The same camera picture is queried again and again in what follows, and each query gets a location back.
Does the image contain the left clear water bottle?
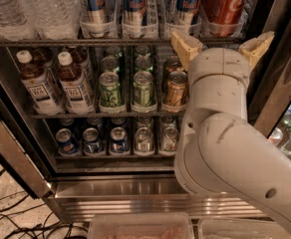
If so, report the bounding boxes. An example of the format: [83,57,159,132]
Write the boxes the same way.
[0,0,37,41]

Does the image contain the left blue pepsi can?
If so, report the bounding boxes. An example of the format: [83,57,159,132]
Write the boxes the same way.
[55,128,80,156]

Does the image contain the left silver soda can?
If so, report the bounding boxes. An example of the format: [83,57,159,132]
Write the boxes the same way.
[135,127,153,155]

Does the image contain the clear water bottle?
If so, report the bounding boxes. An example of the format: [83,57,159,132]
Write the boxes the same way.
[30,0,77,40]
[0,0,37,41]

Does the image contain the right silver soda can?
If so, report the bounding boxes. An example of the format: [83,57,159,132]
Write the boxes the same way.
[160,127,179,155]

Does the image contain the middle wire fridge shelf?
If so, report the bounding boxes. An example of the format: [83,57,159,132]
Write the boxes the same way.
[31,111,185,119]

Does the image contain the front left green can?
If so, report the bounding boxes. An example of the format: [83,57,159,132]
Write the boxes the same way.
[99,72,125,114]

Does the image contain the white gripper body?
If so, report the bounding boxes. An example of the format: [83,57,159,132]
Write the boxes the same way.
[188,48,251,88]

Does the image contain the front left gold can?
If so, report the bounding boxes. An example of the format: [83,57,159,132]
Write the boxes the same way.
[164,72,188,108]

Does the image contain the right brown tea bottle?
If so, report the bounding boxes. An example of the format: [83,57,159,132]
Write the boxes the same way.
[58,52,93,115]

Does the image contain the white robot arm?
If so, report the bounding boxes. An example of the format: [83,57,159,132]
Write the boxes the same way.
[170,31,291,235]

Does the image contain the top wire fridge shelf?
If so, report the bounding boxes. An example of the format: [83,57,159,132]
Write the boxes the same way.
[0,37,243,47]

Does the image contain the green can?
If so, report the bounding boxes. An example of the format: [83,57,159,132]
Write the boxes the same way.
[99,72,125,114]
[133,71,155,113]
[135,57,153,73]
[101,56,120,74]

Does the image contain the left clear plastic bin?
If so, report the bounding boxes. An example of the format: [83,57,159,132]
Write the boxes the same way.
[88,212,194,239]

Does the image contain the right clear water bottle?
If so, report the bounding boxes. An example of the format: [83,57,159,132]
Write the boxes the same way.
[30,0,77,40]

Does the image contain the red coke can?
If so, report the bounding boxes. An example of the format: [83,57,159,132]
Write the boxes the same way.
[203,0,246,37]

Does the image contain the blue pepsi can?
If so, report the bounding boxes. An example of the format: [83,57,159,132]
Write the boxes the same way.
[55,128,80,156]
[83,127,104,156]
[110,127,129,155]

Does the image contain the left brown tea bottle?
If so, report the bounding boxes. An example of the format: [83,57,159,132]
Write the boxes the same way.
[16,50,63,116]

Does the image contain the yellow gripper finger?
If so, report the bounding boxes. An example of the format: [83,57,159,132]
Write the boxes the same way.
[170,31,203,71]
[238,31,275,70]

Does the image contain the front right green can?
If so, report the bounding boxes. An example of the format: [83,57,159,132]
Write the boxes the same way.
[133,71,155,113]

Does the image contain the blue energy drink can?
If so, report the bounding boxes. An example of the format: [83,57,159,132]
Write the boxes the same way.
[173,0,201,31]
[87,0,109,38]
[123,0,147,38]

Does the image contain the middle blue pepsi can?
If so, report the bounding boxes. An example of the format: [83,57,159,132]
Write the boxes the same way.
[83,127,104,156]

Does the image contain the right blue energy drink can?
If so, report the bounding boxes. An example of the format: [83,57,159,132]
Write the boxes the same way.
[173,0,201,31]

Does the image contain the silver soda can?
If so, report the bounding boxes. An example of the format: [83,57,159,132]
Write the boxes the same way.
[160,127,179,155]
[135,127,153,155]

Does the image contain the right clear plastic bin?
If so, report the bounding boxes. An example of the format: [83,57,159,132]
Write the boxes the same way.
[197,218,291,239]

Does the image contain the wire fridge shelf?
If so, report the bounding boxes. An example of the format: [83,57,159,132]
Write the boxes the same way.
[0,37,243,47]
[31,111,185,119]

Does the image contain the steel fridge door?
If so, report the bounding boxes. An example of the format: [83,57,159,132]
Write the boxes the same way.
[0,49,53,199]

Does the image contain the middle blue energy drink can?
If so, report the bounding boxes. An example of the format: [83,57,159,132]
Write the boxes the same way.
[123,0,147,38]

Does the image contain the gold can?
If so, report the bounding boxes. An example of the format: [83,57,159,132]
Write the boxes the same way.
[164,72,188,108]
[162,56,184,80]

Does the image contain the brown tea bottle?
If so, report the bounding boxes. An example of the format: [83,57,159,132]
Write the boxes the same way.
[16,50,63,116]
[58,52,93,115]

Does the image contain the clear plastic bin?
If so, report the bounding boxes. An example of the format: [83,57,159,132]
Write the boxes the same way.
[88,212,194,239]
[197,218,291,239]

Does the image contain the right blue pepsi can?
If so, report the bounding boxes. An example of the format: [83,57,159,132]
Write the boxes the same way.
[110,127,129,155]

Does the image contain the black floor cables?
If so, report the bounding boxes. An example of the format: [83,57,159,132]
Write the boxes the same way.
[0,167,89,239]

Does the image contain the left blue energy drink can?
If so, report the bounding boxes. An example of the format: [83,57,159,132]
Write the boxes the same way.
[87,0,109,38]

